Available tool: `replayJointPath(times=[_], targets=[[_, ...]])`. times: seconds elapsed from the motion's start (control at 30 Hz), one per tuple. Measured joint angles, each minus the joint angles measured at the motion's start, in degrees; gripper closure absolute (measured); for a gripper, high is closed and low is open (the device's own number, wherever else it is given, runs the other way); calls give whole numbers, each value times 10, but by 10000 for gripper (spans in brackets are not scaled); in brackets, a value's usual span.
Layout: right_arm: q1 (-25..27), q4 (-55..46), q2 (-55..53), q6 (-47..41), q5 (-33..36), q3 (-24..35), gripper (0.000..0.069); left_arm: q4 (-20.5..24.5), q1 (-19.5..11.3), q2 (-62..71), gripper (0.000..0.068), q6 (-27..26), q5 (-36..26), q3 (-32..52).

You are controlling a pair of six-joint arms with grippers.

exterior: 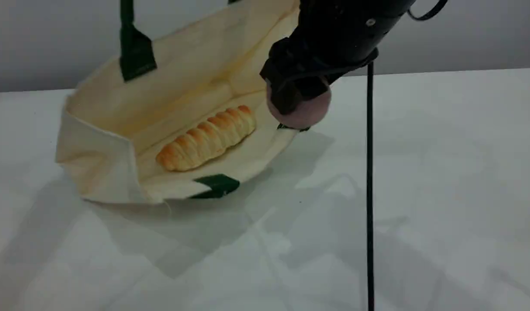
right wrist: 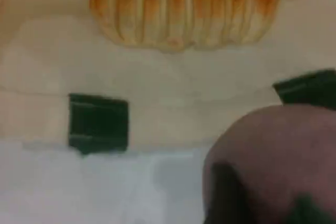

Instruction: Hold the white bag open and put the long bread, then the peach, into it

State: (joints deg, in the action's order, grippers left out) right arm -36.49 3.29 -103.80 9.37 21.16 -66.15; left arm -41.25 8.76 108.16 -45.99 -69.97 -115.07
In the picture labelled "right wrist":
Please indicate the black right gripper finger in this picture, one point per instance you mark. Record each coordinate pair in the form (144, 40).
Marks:
(225, 197)
(317, 213)

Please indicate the pink peach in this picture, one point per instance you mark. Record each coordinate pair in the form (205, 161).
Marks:
(275, 142)

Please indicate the long ridged golden bread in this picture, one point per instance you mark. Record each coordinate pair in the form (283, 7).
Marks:
(183, 11)

